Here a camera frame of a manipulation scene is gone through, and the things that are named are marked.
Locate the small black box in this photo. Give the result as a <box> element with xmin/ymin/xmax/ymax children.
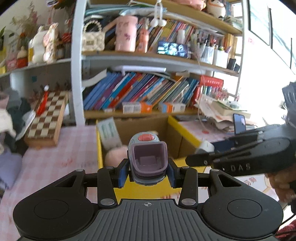
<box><xmin>227</xmin><ymin>58</ymin><xmax>241</xmax><ymax>72</ymax></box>

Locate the black smartphone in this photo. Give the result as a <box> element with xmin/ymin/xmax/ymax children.
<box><xmin>232</xmin><ymin>113</ymin><xmax>247</xmax><ymax>135</ymax></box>

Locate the white pink cat plush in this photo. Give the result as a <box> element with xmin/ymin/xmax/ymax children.
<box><xmin>28</xmin><ymin>23</ymin><xmax>59</xmax><ymax>64</ymax></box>

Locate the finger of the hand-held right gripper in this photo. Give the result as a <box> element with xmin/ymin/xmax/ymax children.
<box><xmin>185</xmin><ymin>148</ymin><xmax>252</xmax><ymax>168</ymax></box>
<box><xmin>211</xmin><ymin>125</ymin><xmax>284</xmax><ymax>150</ymax></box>

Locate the white side shelf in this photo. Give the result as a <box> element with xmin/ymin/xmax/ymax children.
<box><xmin>0</xmin><ymin>58</ymin><xmax>72</xmax><ymax>98</ymax></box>

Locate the grey white bookshelf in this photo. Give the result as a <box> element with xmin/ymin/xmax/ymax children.
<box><xmin>70</xmin><ymin>0</ymin><xmax>245</xmax><ymax>127</ymax></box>

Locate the stack of papers and books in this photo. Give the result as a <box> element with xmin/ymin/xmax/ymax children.
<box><xmin>196</xmin><ymin>95</ymin><xmax>251</xmax><ymax>132</ymax></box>

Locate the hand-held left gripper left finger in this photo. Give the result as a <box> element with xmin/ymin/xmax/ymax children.
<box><xmin>55</xmin><ymin>158</ymin><xmax>129</xmax><ymax>208</ymax></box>

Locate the pink cup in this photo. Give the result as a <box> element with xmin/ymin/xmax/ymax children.
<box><xmin>115</xmin><ymin>16</ymin><xmax>138</xmax><ymax>52</ymax></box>

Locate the person's right hand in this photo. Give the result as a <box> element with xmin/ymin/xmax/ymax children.
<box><xmin>265</xmin><ymin>167</ymin><xmax>296</xmax><ymax>205</ymax></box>

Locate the white plush toy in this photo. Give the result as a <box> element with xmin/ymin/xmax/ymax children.
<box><xmin>207</xmin><ymin>0</ymin><xmax>226</xmax><ymax>18</ymax></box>

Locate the red plastic toy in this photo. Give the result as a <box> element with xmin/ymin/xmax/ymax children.
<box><xmin>36</xmin><ymin>85</ymin><xmax>50</xmax><ymax>115</ymax></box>

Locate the pink printed tablecloth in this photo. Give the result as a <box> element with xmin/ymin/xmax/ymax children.
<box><xmin>0</xmin><ymin>120</ymin><xmax>296</xmax><ymax>223</ymax></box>

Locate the dried flower bunch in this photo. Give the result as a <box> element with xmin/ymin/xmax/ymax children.
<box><xmin>10</xmin><ymin>2</ymin><xmax>40</xmax><ymax>47</ymax></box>

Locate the person's right forearm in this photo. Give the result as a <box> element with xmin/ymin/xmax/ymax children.
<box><xmin>275</xmin><ymin>219</ymin><xmax>296</xmax><ymax>241</ymax></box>

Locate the pile of clothes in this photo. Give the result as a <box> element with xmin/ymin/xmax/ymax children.
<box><xmin>0</xmin><ymin>88</ymin><xmax>36</xmax><ymax>190</ymax></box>

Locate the wooden chessboard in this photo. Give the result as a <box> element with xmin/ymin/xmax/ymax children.
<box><xmin>24</xmin><ymin>90</ymin><xmax>69</xmax><ymax>147</ymax></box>

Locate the orange white carton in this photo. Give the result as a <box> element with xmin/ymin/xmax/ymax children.
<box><xmin>158</xmin><ymin>102</ymin><xmax>186</xmax><ymax>113</ymax></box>
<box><xmin>122</xmin><ymin>101</ymin><xmax>153</xmax><ymax>114</ymax></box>

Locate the row of colourful books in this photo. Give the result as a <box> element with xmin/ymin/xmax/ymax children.
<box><xmin>83</xmin><ymin>72</ymin><xmax>201</xmax><ymax>110</ymax></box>

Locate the row of thin books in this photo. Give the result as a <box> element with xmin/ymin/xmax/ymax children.
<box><xmin>148</xmin><ymin>20</ymin><xmax>197</xmax><ymax>51</ymax></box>

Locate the white light bar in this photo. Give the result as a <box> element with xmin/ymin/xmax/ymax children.
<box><xmin>116</xmin><ymin>65</ymin><xmax>167</xmax><ymax>74</ymax></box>

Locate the red dictionary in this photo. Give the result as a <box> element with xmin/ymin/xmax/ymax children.
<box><xmin>199</xmin><ymin>76</ymin><xmax>224</xmax><ymax>87</ymax></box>

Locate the white pen holder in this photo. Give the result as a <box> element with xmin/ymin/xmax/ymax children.
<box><xmin>199</xmin><ymin>35</ymin><xmax>215</xmax><ymax>65</ymax></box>

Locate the blue purple toy truck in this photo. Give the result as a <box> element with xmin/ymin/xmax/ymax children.
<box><xmin>127</xmin><ymin>132</ymin><xmax>167</xmax><ymax>186</ymax></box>

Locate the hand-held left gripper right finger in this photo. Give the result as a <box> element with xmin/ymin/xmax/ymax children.
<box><xmin>167</xmin><ymin>158</ymin><xmax>242</xmax><ymax>207</ymax></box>

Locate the pink plush toy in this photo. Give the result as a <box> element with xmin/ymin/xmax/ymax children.
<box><xmin>104</xmin><ymin>145</ymin><xmax>130</xmax><ymax>167</ymax></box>

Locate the white quilted handbag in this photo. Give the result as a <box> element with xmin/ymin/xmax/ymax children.
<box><xmin>82</xmin><ymin>20</ymin><xmax>105</xmax><ymax>52</ymax></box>

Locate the pink bottle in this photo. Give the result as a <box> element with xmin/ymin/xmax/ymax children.
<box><xmin>137</xmin><ymin>24</ymin><xmax>149</xmax><ymax>52</ymax></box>

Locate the yellow cardboard box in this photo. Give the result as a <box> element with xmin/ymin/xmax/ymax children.
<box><xmin>95</xmin><ymin>115</ymin><xmax>210</xmax><ymax>204</ymax></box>

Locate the small white plug charger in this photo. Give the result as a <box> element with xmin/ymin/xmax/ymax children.
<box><xmin>196</xmin><ymin>140</ymin><xmax>215</xmax><ymax>154</ymax></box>

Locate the window frame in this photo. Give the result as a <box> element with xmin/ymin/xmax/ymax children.
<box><xmin>247</xmin><ymin>0</ymin><xmax>296</xmax><ymax>75</ymax></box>

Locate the white storage box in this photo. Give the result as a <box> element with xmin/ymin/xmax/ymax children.
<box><xmin>213</xmin><ymin>47</ymin><xmax>229</xmax><ymax>68</ymax></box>

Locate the smartphone playing video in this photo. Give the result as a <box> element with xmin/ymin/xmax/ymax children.
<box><xmin>157</xmin><ymin>41</ymin><xmax>189</xmax><ymax>57</ymax></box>

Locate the row of yellow books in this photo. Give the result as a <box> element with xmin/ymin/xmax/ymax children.
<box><xmin>223</xmin><ymin>34</ymin><xmax>238</xmax><ymax>58</ymax></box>

